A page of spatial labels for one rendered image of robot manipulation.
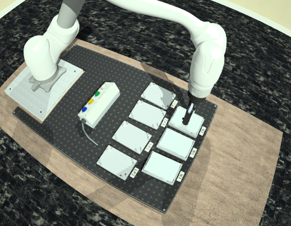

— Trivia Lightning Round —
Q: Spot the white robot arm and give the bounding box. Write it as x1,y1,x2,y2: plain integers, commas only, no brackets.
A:
24,0,226,98

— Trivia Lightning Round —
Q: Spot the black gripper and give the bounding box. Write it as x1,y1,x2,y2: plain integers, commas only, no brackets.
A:
181,90,206,129

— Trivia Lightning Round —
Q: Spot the white button panel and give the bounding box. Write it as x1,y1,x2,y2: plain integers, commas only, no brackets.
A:
78,82,120,146

